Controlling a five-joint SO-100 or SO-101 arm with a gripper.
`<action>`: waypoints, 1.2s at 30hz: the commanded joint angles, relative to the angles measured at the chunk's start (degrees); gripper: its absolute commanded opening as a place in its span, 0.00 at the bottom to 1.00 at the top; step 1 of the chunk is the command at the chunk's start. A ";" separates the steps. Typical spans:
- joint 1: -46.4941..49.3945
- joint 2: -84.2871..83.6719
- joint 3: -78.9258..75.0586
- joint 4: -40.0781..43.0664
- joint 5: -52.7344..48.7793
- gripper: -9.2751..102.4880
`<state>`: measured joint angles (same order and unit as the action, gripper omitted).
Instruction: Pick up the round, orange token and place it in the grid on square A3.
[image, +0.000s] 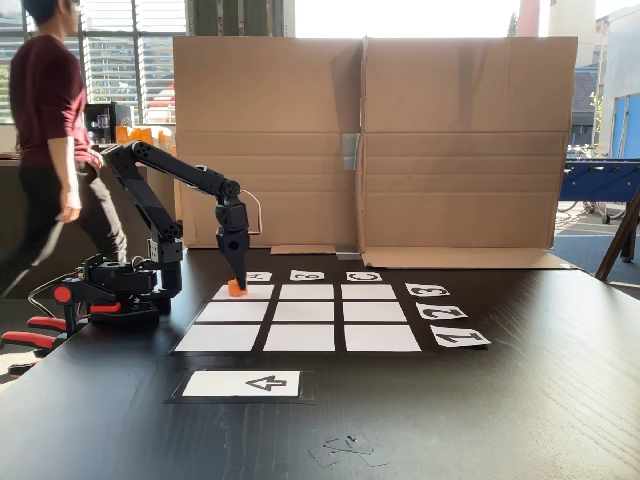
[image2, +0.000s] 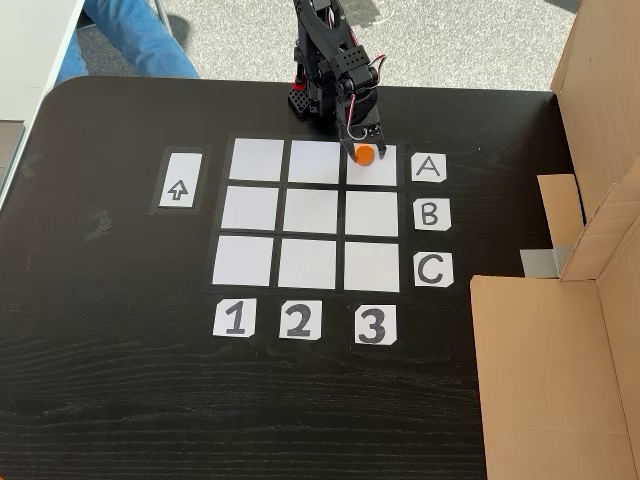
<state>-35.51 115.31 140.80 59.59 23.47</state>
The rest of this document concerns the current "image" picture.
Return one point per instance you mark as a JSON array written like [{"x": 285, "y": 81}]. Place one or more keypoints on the round orange token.
[{"x": 235, "y": 291}]

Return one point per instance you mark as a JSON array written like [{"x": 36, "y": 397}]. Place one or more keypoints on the white nine-square grid sheet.
[{"x": 305, "y": 311}]

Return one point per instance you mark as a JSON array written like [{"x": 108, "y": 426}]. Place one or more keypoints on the person's right hand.
[{"x": 69, "y": 212}]

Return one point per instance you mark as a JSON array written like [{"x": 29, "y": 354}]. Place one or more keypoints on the paper sheet letter A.
[{"x": 260, "y": 276}]

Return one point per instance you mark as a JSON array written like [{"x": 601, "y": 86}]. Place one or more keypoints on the grey brown counter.
[{"x": 160, "y": 200}]

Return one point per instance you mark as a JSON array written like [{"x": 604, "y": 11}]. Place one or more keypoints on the short grey tape strip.
[{"x": 347, "y": 254}]

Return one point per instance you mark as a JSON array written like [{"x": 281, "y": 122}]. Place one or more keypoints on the orange juice cartons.
[{"x": 142, "y": 139}]

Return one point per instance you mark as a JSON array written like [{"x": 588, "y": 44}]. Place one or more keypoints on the white arrow paper sheet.
[{"x": 240, "y": 384}]

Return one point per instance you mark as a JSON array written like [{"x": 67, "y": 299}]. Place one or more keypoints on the paper sheet letter C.
[{"x": 364, "y": 276}]

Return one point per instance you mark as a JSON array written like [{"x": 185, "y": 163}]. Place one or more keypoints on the small red black clamp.
[{"x": 105, "y": 308}]

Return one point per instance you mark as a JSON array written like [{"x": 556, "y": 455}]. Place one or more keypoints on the paper sheet number 3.
[{"x": 427, "y": 290}]

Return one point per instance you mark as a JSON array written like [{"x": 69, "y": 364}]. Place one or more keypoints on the large red black clamp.
[{"x": 45, "y": 340}]

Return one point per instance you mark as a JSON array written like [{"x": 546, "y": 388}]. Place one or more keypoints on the paper sheet number 2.
[{"x": 441, "y": 311}]

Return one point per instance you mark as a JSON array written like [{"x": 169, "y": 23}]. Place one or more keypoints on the person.
[{"x": 40, "y": 100}]

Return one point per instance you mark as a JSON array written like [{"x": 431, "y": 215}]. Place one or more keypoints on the brown cardboard screen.
[{"x": 450, "y": 150}]

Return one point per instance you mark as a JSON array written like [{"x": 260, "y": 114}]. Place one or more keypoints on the paper sheet number 1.
[{"x": 460, "y": 338}]

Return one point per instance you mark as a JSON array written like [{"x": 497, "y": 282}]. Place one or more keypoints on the blue foosball table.
[{"x": 600, "y": 180}]

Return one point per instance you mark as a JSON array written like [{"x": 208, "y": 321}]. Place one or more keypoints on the dark wooden easel leg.
[{"x": 620, "y": 235}]

